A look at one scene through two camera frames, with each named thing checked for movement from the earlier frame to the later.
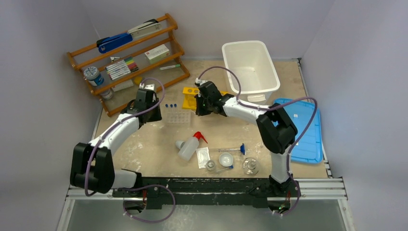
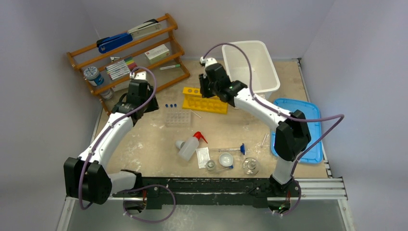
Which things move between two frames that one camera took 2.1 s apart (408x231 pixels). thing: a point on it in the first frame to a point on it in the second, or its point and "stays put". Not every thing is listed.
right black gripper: (206, 92) to (204, 88)
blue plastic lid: (306, 117) stays put
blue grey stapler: (110, 43) stays put
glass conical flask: (250, 166) stays put
